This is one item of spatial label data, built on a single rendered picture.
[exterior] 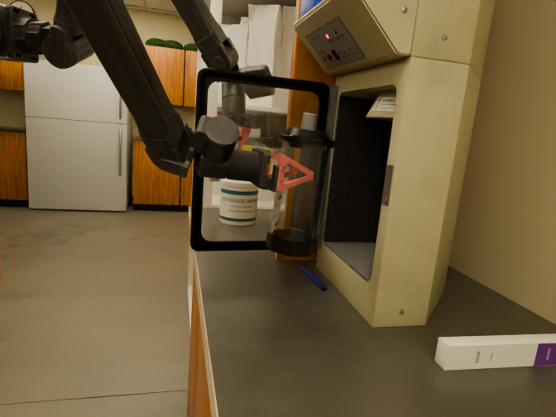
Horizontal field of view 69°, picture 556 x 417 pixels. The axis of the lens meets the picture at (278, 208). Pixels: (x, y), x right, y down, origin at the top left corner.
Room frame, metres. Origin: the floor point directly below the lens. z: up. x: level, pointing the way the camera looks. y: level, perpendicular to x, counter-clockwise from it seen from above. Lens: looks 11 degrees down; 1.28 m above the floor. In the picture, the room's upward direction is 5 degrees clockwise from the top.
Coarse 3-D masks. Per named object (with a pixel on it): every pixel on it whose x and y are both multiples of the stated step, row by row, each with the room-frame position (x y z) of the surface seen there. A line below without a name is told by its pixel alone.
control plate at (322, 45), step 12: (336, 24) 0.78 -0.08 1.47; (312, 36) 0.90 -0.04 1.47; (324, 36) 0.85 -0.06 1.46; (336, 36) 0.81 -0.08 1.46; (348, 36) 0.77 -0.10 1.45; (324, 48) 0.89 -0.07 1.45; (336, 48) 0.84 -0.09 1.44; (324, 60) 0.93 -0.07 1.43; (336, 60) 0.88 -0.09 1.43; (348, 60) 0.83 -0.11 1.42
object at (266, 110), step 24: (216, 96) 0.89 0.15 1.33; (240, 96) 0.91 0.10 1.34; (264, 96) 0.92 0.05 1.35; (288, 96) 0.94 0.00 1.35; (312, 96) 0.96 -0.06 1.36; (240, 120) 0.91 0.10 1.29; (264, 120) 0.92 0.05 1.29; (288, 120) 0.94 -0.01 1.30; (240, 144) 0.91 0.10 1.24; (264, 144) 0.93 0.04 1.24; (216, 192) 0.89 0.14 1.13; (240, 192) 0.91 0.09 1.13; (264, 192) 0.93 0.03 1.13; (216, 216) 0.89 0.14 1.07; (240, 216) 0.91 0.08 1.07; (264, 216) 0.93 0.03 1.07; (216, 240) 0.89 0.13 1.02; (240, 240) 0.91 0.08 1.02; (264, 240) 0.93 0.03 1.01
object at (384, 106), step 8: (384, 96) 0.81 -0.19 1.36; (392, 96) 0.80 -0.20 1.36; (376, 104) 0.82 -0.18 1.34; (384, 104) 0.80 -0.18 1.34; (392, 104) 0.79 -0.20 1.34; (368, 112) 0.85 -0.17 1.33; (376, 112) 0.81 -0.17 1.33; (384, 112) 0.79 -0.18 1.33; (392, 112) 0.78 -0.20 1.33; (392, 120) 0.92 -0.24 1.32
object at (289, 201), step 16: (288, 144) 0.76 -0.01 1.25; (304, 144) 0.74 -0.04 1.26; (304, 160) 0.74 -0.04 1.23; (320, 160) 0.75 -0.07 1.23; (288, 176) 0.75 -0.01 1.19; (320, 176) 0.76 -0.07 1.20; (288, 192) 0.75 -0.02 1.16; (304, 192) 0.74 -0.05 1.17; (320, 192) 0.77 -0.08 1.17; (288, 208) 0.75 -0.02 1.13; (304, 208) 0.75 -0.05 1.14; (272, 224) 0.77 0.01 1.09; (288, 224) 0.75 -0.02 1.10; (304, 224) 0.75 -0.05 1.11; (288, 240) 0.74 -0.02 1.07; (304, 240) 0.75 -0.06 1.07
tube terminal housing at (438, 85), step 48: (432, 0) 0.69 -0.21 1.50; (480, 0) 0.71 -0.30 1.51; (432, 48) 0.69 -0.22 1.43; (480, 48) 0.79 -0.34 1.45; (432, 96) 0.70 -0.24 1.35; (432, 144) 0.70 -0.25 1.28; (432, 192) 0.70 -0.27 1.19; (384, 240) 0.68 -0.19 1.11; (432, 240) 0.71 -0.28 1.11; (336, 288) 0.85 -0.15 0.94; (384, 288) 0.69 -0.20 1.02; (432, 288) 0.72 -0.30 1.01
